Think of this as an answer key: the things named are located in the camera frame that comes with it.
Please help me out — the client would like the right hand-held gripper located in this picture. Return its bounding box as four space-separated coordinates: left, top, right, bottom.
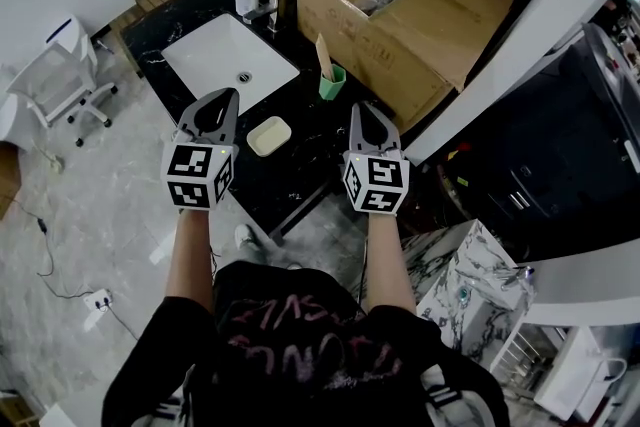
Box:
341 102 412 217

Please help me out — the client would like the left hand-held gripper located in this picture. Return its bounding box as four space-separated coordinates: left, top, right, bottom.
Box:
160 87 241 213

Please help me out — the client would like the white rectangular sink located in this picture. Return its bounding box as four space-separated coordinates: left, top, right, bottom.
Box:
160 12 302 117

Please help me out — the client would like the cream soap dish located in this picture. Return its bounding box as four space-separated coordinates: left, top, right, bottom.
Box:
246 115 293 157

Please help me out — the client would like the person's right forearm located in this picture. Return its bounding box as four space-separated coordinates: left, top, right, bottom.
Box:
366 212 419 317

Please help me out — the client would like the person's left forearm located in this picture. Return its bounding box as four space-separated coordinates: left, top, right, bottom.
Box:
164 207 222 317

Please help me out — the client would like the green cup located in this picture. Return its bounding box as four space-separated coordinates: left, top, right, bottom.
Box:
318 63 348 103

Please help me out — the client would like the wooden stick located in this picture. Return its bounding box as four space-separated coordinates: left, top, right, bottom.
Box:
315 32 335 81

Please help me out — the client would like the large cardboard box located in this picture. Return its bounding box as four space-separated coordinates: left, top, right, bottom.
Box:
295 0 517 137

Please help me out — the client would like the chrome faucet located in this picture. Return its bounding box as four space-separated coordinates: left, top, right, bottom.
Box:
242 0 290 35

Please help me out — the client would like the person's white shoe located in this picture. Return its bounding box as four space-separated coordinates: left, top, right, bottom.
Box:
234 223 264 257

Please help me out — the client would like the white office chair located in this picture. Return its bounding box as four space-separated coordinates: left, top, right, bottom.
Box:
5 33 120 149

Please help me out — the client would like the white marble pattern cabinet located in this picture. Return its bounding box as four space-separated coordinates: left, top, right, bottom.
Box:
399 219 535 369

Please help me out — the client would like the black suitcase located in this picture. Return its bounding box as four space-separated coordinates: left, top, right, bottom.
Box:
492 57 640 262

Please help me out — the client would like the flat brown cardboard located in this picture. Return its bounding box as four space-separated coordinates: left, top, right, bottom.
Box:
0 145 22 221

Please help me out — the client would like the white power strip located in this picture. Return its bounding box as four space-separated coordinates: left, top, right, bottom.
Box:
81 288 114 315

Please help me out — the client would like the person's black printed shirt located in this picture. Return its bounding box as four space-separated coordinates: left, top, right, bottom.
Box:
101 259 512 427

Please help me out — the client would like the black floor cable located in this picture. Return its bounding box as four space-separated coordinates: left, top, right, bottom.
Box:
18 208 101 300

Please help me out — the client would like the white wire rack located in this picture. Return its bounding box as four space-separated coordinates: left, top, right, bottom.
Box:
490 318 629 422

